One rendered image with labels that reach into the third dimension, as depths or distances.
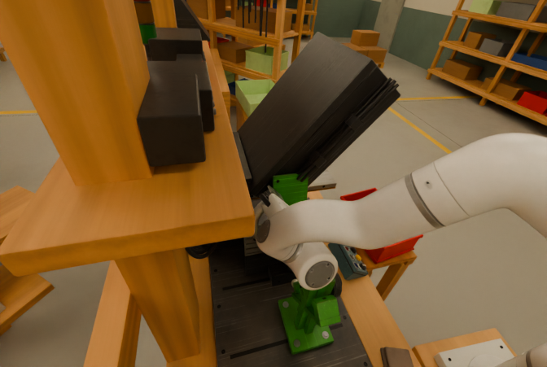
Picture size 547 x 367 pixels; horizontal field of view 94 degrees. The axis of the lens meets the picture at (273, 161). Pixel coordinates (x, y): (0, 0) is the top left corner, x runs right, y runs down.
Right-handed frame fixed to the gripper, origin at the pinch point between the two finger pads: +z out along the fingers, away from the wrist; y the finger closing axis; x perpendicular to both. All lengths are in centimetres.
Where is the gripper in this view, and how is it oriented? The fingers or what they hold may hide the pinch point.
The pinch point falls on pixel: (271, 199)
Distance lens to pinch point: 77.3
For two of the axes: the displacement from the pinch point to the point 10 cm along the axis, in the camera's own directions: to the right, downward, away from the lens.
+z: -3.0, -3.1, 9.0
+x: -6.8, 7.3, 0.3
